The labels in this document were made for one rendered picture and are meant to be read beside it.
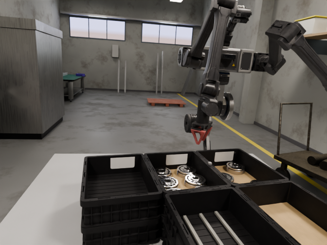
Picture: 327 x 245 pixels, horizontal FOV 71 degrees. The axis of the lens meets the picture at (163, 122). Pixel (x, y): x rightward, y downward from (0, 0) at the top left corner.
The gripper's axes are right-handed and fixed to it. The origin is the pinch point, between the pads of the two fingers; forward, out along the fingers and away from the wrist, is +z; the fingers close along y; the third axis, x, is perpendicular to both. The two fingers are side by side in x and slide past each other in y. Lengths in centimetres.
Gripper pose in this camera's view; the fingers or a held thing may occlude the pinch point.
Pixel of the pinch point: (200, 140)
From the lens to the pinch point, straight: 109.9
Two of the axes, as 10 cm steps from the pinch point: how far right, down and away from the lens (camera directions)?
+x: -8.6, -1.9, 4.7
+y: 5.1, -2.1, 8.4
